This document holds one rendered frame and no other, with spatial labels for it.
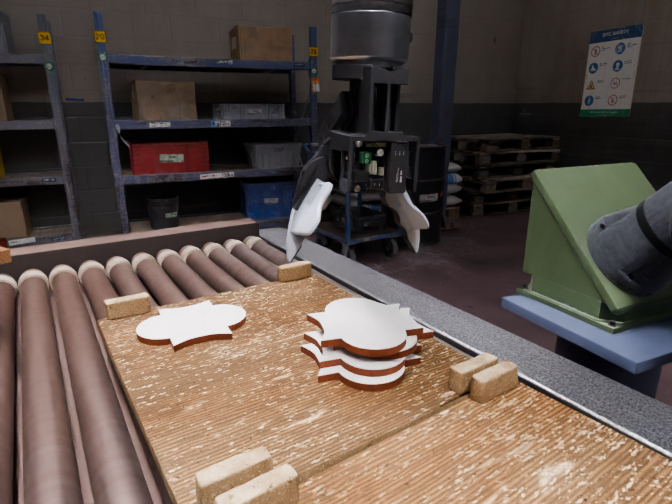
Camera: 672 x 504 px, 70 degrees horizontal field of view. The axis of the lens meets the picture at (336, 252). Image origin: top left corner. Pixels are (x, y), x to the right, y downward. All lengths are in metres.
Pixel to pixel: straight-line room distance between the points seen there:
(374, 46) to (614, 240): 0.56
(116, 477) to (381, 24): 0.45
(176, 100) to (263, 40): 0.94
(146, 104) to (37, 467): 4.11
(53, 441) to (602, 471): 0.48
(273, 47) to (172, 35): 1.03
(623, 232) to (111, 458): 0.76
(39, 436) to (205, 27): 4.86
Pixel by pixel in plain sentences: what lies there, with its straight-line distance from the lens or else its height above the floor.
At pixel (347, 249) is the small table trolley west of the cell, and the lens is 3.74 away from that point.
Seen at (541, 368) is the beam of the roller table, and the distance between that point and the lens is 0.65.
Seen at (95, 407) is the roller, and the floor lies 0.92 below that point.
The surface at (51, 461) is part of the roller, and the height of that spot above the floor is 0.92.
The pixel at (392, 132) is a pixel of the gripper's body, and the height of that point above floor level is 1.20.
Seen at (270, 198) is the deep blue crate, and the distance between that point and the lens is 4.76.
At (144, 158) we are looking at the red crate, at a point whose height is 0.79.
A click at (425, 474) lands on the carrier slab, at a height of 0.94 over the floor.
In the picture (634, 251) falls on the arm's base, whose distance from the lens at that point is 0.87.
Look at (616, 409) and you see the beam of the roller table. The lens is 0.60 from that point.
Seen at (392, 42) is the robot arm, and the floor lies 1.27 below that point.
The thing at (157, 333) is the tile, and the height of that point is 0.95.
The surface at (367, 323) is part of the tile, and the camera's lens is 0.57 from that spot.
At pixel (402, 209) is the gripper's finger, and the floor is 1.11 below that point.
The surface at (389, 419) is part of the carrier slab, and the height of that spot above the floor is 0.94.
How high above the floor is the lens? 1.22
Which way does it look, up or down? 17 degrees down
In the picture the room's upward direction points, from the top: straight up
